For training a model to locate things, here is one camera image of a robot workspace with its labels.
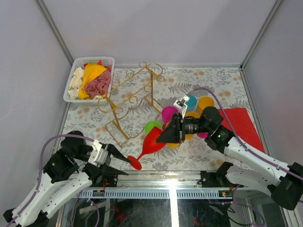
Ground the blue wine glass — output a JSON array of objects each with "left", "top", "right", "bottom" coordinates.
[{"left": 186, "top": 95, "right": 197, "bottom": 113}]

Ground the floral tablecloth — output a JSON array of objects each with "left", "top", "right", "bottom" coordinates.
[{"left": 63, "top": 67, "right": 253, "bottom": 171}]

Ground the white plastic laundry basket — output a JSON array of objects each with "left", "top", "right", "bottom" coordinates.
[{"left": 63, "top": 56, "right": 115, "bottom": 105}]

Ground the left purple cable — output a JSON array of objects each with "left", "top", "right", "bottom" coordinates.
[{"left": 4, "top": 134, "right": 95, "bottom": 227}]

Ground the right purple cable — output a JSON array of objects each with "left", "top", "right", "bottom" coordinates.
[{"left": 187, "top": 87, "right": 303, "bottom": 204}]

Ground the green wine glass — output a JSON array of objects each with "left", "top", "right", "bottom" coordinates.
[{"left": 144, "top": 121, "right": 162, "bottom": 134}]

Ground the orange wine glass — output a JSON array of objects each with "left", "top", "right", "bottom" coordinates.
[
  {"left": 165, "top": 122, "right": 179, "bottom": 148},
  {"left": 197, "top": 96, "right": 214, "bottom": 115},
  {"left": 184, "top": 112, "right": 200, "bottom": 120}
]

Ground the gold wire glass rack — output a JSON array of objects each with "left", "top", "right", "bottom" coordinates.
[{"left": 97, "top": 61, "right": 165, "bottom": 148}]

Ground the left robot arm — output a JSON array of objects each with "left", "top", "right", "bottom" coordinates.
[{"left": 3, "top": 131, "right": 130, "bottom": 227}]

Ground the red folded cloth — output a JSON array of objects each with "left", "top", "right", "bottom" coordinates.
[{"left": 224, "top": 107, "right": 264, "bottom": 152}]

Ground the yellow cloth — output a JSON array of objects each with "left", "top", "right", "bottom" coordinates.
[{"left": 78, "top": 63, "right": 107, "bottom": 99}]

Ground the purple cable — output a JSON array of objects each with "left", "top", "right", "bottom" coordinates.
[
  {"left": 187, "top": 87, "right": 303, "bottom": 204},
  {"left": 4, "top": 134, "right": 95, "bottom": 227}
]

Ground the cream floral cloth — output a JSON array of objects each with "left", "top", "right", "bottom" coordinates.
[{"left": 68, "top": 67, "right": 84, "bottom": 99}]

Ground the aluminium mounting rail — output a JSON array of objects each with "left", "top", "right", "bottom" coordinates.
[{"left": 42, "top": 169, "right": 291, "bottom": 199}]

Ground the dusty pink cloth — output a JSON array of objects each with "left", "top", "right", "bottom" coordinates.
[{"left": 85, "top": 65, "right": 112, "bottom": 99}]

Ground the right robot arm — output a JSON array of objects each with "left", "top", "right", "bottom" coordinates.
[{"left": 156, "top": 107, "right": 303, "bottom": 210}]

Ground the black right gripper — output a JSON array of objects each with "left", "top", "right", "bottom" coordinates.
[{"left": 156, "top": 113, "right": 212, "bottom": 144}]

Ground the red wine glass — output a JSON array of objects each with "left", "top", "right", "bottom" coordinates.
[{"left": 127, "top": 127, "right": 166, "bottom": 170}]

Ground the magenta wine glass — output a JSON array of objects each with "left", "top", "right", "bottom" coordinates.
[
  {"left": 161, "top": 106, "right": 178, "bottom": 130},
  {"left": 196, "top": 132, "right": 208, "bottom": 139}
]

